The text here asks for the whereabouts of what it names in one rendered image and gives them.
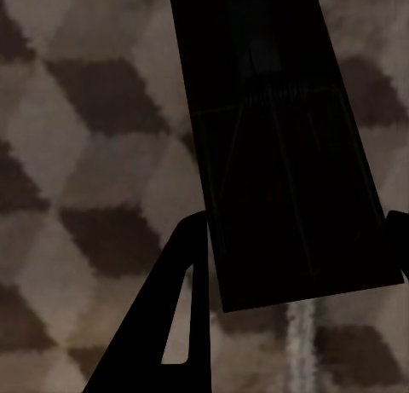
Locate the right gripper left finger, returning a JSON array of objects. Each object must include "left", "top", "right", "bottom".
[{"left": 83, "top": 211, "right": 211, "bottom": 393}]

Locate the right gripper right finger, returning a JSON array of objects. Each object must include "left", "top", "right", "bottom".
[{"left": 386, "top": 210, "right": 409, "bottom": 280}]

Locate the mousetrap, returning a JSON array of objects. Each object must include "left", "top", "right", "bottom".
[{"left": 170, "top": 0, "right": 405, "bottom": 313}]

